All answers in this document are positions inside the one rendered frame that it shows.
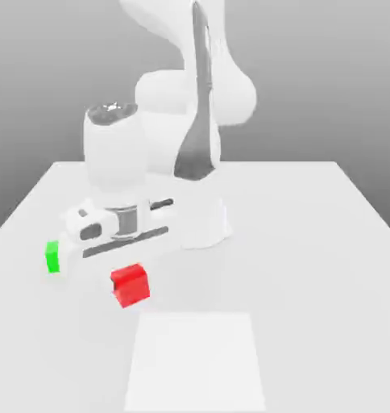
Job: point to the small red cube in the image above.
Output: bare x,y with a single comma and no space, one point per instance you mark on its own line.
132,287

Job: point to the small green cube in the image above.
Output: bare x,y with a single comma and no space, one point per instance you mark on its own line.
52,258

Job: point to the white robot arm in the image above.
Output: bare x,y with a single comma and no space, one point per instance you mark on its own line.
117,155

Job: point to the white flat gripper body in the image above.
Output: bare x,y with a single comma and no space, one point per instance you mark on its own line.
124,241

